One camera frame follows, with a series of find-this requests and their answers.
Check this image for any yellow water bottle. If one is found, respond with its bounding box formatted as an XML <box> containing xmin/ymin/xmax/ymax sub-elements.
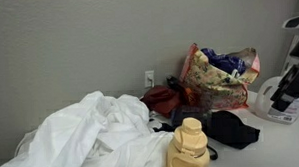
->
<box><xmin>164</xmin><ymin>115</ymin><xmax>211</xmax><ymax>167</ymax></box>

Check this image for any black and red printed bag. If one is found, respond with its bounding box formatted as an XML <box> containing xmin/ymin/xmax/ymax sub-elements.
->
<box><xmin>139</xmin><ymin>73</ymin><xmax>220</xmax><ymax>164</ymax></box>

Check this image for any blue plastic bag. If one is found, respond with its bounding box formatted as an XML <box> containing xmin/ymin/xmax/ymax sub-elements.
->
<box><xmin>200</xmin><ymin>46</ymin><xmax>247</xmax><ymax>77</ymax></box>

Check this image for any floral print tote bag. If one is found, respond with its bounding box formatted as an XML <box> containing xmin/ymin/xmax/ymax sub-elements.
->
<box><xmin>178</xmin><ymin>40</ymin><xmax>262</xmax><ymax>112</ymax></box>

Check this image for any translucent white detergent jug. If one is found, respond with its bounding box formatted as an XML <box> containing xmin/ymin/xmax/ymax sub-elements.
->
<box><xmin>252</xmin><ymin>75</ymin><xmax>299</xmax><ymax>126</ymax></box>

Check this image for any black folded cloth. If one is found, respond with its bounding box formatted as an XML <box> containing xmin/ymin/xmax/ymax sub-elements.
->
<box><xmin>203</xmin><ymin>109</ymin><xmax>262</xmax><ymax>152</ymax></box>

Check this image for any white crumpled bed sheet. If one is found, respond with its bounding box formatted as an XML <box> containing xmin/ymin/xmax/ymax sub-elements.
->
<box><xmin>0</xmin><ymin>88</ymin><xmax>176</xmax><ymax>167</ymax></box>

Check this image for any white wall outlet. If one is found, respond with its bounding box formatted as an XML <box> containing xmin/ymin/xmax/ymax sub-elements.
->
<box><xmin>144</xmin><ymin>70</ymin><xmax>156</xmax><ymax>89</ymax></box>

